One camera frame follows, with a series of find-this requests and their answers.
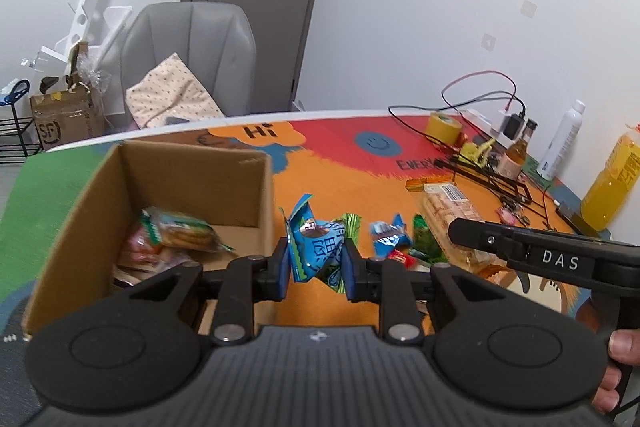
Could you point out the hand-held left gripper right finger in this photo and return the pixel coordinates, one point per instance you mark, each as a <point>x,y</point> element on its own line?
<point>351,272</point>

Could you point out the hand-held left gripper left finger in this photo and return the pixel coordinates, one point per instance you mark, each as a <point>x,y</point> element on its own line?
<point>282,269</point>

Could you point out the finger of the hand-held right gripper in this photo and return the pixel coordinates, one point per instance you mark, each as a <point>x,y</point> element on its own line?
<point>480,234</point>

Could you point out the orange edged cracker packet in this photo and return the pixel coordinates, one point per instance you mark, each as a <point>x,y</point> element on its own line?
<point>452,227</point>

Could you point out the blue green snack packet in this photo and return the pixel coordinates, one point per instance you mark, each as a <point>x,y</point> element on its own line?
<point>315,247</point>

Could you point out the green striped snack packet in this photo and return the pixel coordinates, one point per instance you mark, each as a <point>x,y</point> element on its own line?
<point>352,227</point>

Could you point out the small blue white snack packet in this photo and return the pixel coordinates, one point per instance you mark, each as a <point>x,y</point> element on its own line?
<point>390,237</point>

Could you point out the red snack packet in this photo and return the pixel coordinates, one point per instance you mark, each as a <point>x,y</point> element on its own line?
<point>402,258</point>

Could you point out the clear green jelly packet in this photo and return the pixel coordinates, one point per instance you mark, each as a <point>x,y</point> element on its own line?
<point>425,241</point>

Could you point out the clear cookie packet green edges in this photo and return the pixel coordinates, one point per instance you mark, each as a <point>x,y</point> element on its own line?
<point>185,232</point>

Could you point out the orange pink snack packet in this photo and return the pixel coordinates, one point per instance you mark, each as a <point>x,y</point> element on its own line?
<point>135,249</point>

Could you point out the person's right hand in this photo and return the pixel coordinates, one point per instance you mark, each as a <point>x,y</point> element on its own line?
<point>627,347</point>

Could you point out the black phone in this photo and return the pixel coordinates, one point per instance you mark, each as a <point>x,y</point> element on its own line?
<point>575,218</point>

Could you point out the orange juice bottle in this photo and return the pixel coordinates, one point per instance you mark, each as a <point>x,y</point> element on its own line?
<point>610,182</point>

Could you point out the colourful cat print table mat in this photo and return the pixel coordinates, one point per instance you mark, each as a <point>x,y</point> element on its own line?
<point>350,187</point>

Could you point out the brown glass bottle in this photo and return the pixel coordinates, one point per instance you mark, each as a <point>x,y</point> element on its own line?
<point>517,152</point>

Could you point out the yellow tape roll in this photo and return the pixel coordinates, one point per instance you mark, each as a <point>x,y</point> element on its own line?
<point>444,127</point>

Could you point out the black charger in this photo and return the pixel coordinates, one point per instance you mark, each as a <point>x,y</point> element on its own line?
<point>512,125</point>

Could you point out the white power strip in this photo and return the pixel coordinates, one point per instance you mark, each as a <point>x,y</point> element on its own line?
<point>480,116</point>

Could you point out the white spray bottle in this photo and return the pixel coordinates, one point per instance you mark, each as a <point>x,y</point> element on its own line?
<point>560,142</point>

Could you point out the dotted cream cushion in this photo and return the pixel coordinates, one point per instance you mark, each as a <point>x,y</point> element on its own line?
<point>170,97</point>

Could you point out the grey chair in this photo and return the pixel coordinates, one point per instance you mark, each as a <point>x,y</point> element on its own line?
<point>190,52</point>

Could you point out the taped cardboard box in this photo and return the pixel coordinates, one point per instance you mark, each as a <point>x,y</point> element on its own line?
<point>67,117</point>

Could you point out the grey door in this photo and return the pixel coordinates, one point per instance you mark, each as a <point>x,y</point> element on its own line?
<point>250,7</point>

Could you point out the black shoe rack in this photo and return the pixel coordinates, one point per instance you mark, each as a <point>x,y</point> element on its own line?
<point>17,122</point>

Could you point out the white holed rack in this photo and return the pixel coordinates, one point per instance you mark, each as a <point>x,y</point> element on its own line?
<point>92,2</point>

